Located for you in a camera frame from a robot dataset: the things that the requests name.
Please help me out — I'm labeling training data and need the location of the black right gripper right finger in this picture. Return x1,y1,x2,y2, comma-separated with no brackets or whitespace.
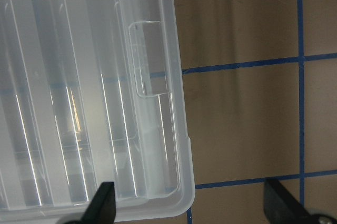
264,178,336,224

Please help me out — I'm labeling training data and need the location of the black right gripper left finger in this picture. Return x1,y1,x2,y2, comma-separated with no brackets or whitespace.
60,181,116,223

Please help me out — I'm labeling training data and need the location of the clear plastic box lid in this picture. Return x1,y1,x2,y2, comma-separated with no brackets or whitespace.
1,0,195,223

